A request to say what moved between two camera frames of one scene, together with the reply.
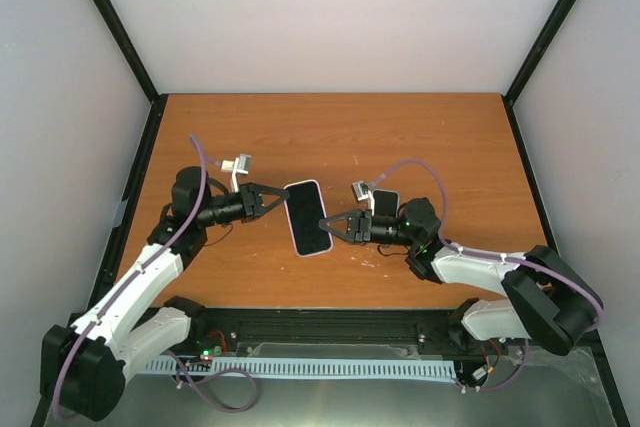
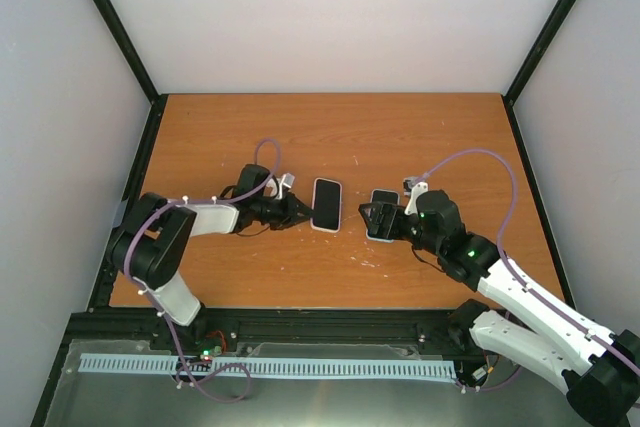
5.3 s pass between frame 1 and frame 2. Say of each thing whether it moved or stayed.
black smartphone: stayed
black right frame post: stayed
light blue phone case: stayed
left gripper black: moved
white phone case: moved
